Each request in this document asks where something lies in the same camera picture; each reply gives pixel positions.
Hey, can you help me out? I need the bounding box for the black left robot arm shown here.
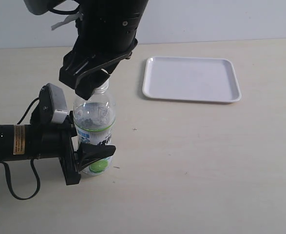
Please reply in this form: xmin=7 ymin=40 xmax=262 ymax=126
xmin=0 ymin=115 xmax=116 ymax=185

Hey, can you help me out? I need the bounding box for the clear plastic drink bottle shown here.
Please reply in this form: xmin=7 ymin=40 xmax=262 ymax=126
xmin=73 ymin=80 xmax=116 ymax=176

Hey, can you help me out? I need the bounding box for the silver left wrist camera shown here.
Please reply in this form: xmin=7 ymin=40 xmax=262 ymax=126
xmin=39 ymin=83 xmax=69 ymax=125

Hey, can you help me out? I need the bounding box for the black left camera cable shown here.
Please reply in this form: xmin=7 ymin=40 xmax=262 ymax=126
xmin=0 ymin=97 xmax=41 ymax=200

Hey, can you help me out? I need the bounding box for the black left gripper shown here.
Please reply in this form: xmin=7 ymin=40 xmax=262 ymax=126
xmin=30 ymin=110 xmax=116 ymax=185

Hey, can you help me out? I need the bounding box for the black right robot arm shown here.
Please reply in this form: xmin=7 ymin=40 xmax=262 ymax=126
xmin=59 ymin=0 xmax=148 ymax=100

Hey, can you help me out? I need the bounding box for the black right camera cable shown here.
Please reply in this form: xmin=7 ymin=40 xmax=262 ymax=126
xmin=49 ymin=6 xmax=81 ymax=14

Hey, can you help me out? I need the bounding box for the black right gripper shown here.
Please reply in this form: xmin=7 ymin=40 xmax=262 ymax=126
xmin=59 ymin=0 xmax=138 ymax=99

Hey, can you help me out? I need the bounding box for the white plastic tray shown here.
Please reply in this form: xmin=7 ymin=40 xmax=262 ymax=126
xmin=142 ymin=56 xmax=242 ymax=103

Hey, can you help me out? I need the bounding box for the black camera cable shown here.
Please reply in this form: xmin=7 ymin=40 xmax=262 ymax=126
xmin=0 ymin=97 xmax=41 ymax=200
xmin=49 ymin=6 xmax=81 ymax=14

